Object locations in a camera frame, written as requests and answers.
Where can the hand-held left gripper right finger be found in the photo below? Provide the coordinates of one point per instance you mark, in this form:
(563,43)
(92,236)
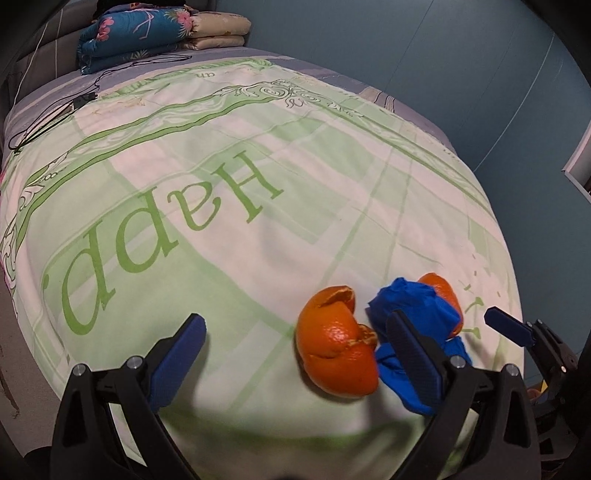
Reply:
(415,364)

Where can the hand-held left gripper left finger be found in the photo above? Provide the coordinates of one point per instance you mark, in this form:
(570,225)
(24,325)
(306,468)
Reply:
(178,357)

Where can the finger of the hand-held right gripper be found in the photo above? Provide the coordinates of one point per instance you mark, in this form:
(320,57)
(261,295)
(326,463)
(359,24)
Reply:
(508,325)

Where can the blue plastic bag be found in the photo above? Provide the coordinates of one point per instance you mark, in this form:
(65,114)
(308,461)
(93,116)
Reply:
(411,300)

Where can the orange peel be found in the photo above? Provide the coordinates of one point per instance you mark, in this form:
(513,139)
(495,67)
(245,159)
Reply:
(443,290)
(337,350)

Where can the window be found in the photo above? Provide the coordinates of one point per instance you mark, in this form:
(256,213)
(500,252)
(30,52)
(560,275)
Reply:
(579,170)

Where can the green printed blanket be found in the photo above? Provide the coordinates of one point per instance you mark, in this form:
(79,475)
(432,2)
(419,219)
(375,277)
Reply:
(231,138)

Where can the black power adapter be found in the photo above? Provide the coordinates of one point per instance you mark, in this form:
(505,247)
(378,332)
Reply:
(82,100)

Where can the striped bed sheet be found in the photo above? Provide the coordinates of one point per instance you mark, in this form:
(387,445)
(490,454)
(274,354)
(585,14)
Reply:
(46,92)

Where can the blue floral quilt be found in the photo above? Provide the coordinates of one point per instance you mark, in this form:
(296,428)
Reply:
(129,37)

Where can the beige folded quilt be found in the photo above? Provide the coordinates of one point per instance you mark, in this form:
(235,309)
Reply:
(217,27)

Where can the grey upholstered bed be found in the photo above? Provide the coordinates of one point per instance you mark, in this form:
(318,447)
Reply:
(46,27)

